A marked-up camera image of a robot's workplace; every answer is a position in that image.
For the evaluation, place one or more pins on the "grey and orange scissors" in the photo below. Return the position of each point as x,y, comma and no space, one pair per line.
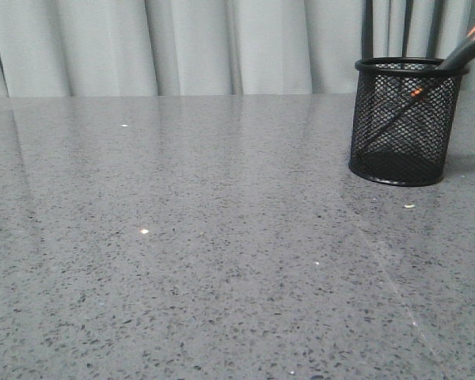
456,60

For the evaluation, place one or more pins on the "grey pleated curtain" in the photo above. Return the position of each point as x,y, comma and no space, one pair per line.
191,48

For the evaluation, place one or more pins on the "black mesh pen bucket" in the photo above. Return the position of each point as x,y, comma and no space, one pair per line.
403,116

